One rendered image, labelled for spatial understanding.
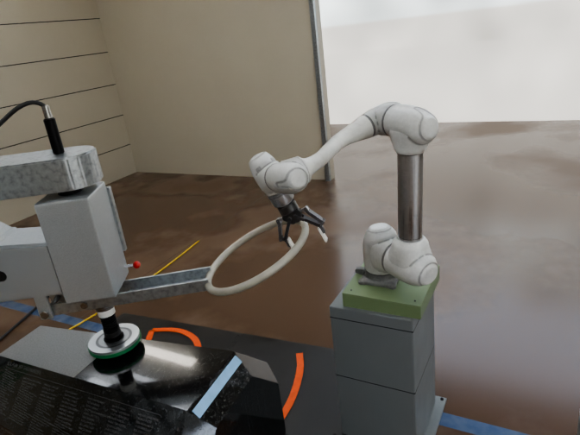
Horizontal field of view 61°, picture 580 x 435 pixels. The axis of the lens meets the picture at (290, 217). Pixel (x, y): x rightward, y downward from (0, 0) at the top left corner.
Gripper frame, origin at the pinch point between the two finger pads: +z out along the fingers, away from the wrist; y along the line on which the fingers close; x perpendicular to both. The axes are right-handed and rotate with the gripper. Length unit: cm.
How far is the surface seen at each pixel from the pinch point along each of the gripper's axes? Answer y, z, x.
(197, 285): 46.1, -7.6, 12.3
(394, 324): -11, 57, -10
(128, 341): 85, 1, 21
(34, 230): 93, -57, 14
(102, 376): 91, 3, 37
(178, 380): 60, 15, 38
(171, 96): 292, -60, -548
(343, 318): 12, 51, -17
